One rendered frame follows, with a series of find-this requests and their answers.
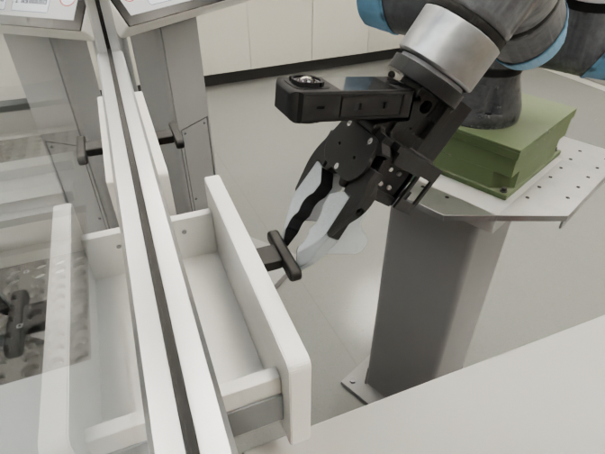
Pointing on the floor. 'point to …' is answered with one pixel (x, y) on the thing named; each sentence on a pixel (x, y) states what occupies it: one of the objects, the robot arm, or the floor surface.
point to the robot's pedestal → (431, 292)
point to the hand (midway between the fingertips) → (292, 244)
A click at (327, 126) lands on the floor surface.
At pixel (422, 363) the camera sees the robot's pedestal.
